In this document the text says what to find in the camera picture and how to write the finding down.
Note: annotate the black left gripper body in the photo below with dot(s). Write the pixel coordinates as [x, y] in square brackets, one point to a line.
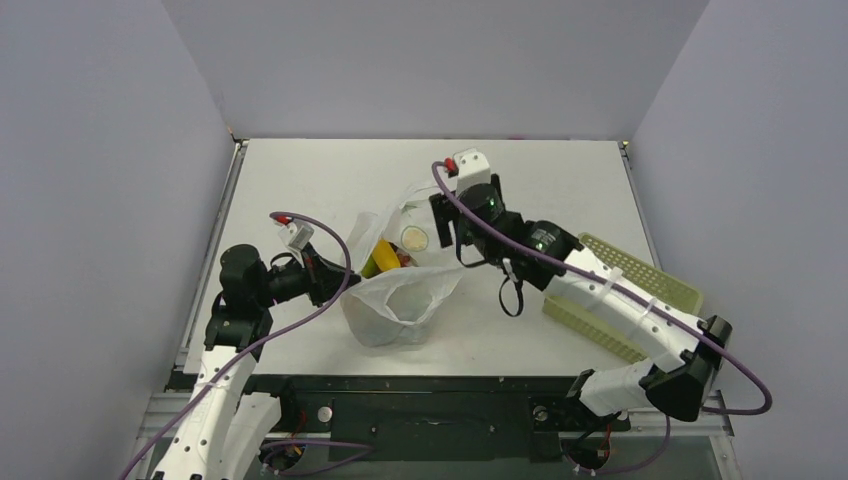
[293, 280]

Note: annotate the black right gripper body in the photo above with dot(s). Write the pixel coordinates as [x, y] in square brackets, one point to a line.
[444, 221]

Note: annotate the white plastic bag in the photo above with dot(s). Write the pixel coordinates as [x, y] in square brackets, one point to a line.
[398, 307]

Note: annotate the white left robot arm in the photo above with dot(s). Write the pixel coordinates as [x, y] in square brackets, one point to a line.
[220, 429]

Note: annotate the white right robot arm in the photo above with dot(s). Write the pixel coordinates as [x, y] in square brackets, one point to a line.
[542, 256]

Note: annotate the red fake fruit in bag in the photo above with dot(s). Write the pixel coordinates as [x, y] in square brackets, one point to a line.
[405, 260]

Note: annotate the yellow fake fruit in bag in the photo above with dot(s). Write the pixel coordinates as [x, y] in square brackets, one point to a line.
[385, 257]

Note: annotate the yellow-green perforated plastic basket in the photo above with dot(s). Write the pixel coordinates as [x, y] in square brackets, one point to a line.
[628, 310]

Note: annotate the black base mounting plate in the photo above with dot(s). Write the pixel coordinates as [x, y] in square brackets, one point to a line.
[430, 418]

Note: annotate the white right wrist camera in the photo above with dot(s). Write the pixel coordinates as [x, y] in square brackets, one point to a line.
[472, 167]

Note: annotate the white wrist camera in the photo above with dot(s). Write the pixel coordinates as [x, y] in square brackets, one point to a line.
[472, 167]
[296, 235]

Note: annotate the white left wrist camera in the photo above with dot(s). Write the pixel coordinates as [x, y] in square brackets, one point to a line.
[296, 235]

